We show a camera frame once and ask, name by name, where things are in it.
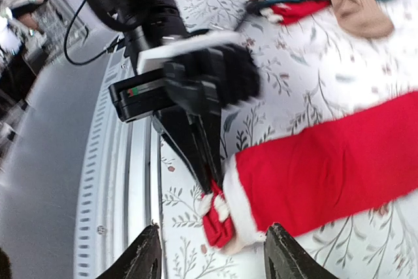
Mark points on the floral table cloth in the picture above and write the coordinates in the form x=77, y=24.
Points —
x=312, y=71

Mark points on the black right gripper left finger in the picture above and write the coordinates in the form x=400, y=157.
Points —
x=141, y=260

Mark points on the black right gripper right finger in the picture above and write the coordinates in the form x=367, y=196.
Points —
x=285, y=258

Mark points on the red santa sock pair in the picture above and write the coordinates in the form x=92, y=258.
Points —
x=326, y=172

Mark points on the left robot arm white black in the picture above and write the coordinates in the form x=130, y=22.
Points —
x=145, y=24

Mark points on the aluminium front table rail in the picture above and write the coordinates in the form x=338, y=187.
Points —
x=113, y=199

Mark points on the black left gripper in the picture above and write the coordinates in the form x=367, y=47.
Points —
x=203, y=83

